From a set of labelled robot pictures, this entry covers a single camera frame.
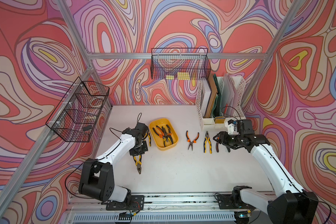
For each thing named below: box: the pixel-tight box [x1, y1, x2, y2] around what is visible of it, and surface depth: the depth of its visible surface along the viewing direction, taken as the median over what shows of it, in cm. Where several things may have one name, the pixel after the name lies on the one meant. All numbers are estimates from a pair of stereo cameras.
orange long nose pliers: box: [185, 130, 200, 151], surface depth 100 cm
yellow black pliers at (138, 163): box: [132, 154, 142, 175], surface depth 81 cm
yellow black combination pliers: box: [203, 130, 213, 154], surface depth 98 cm
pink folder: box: [226, 73, 239, 118], surface depth 95 cm
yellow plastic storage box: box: [148, 117, 179, 151], surface depth 104 cm
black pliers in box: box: [163, 124, 174, 145], surface depth 103 cm
